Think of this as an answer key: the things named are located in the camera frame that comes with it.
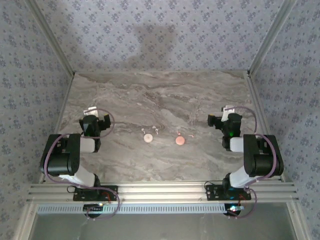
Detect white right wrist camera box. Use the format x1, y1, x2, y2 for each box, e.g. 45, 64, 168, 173
221, 104, 236, 121

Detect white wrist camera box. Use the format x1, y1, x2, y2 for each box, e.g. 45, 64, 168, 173
84, 106, 99, 117
221, 104, 236, 121

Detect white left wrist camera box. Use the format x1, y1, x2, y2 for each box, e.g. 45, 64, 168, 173
84, 106, 99, 117

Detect aluminium table side rail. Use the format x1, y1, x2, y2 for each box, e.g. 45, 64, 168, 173
243, 71, 288, 183
39, 72, 76, 185

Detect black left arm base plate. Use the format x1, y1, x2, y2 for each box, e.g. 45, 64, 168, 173
72, 184, 119, 202

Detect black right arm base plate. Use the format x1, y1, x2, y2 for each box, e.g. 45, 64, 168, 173
204, 184, 252, 202

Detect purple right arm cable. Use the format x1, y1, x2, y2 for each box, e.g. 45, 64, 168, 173
226, 105, 280, 220

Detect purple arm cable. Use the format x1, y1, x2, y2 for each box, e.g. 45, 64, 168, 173
226, 105, 280, 220
42, 107, 121, 221

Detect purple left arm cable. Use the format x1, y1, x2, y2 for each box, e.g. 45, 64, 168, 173
42, 107, 121, 221

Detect aluminium mounting rail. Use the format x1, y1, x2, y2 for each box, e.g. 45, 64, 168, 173
26, 181, 300, 203

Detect aluminium frame post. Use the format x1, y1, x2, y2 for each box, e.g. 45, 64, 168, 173
23, 0, 76, 78
247, 0, 300, 76

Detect grey slotted cable duct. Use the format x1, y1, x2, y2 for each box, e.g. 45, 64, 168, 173
36, 202, 247, 215

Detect aluminium lower frame beam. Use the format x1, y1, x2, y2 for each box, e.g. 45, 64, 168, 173
13, 202, 39, 240
286, 202, 310, 240

